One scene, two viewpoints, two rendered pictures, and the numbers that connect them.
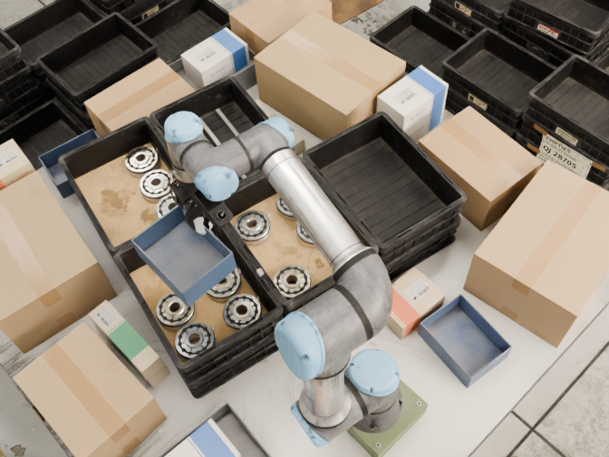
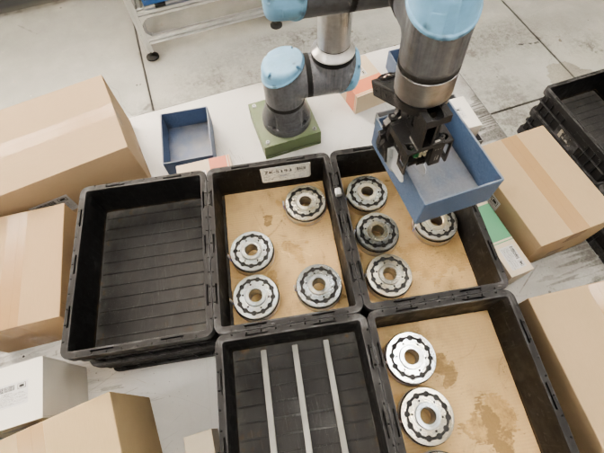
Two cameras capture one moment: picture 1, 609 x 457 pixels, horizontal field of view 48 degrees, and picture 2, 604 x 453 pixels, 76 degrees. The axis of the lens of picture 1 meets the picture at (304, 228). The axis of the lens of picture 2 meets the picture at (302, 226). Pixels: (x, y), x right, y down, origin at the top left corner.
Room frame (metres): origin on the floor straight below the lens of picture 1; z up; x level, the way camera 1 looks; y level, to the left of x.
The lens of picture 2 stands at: (1.35, 0.23, 1.69)
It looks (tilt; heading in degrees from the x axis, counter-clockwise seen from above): 63 degrees down; 204
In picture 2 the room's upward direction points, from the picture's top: 4 degrees counter-clockwise
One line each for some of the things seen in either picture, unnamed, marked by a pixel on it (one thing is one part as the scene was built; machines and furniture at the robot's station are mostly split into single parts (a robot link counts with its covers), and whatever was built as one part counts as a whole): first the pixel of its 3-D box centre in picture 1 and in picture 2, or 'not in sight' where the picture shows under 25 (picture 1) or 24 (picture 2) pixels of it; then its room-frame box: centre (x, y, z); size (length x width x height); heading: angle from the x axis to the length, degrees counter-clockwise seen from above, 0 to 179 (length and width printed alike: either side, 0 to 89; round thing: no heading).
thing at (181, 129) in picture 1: (186, 140); (438, 18); (0.94, 0.23, 1.42); 0.09 x 0.08 x 0.11; 30
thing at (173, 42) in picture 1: (188, 53); not in sight; (2.42, 0.46, 0.31); 0.40 x 0.30 x 0.34; 129
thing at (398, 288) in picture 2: not in sight; (388, 274); (1.02, 0.29, 0.86); 0.10 x 0.10 x 0.01
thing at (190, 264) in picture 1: (184, 254); (431, 158); (0.87, 0.29, 1.10); 0.20 x 0.15 x 0.07; 39
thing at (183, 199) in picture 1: (192, 187); (417, 124); (0.94, 0.24, 1.26); 0.09 x 0.08 x 0.12; 38
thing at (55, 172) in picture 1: (78, 162); not in sight; (1.48, 0.72, 0.74); 0.20 x 0.15 x 0.07; 122
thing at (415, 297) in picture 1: (408, 303); (208, 183); (0.87, -0.27, 0.74); 0.16 x 0.12 x 0.07; 125
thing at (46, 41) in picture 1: (66, 55); not in sight; (2.47, 1.03, 0.31); 0.40 x 0.30 x 0.34; 129
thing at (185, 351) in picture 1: (194, 339); not in sight; (0.75, 0.30, 0.86); 0.10 x 0.10 x 0.01
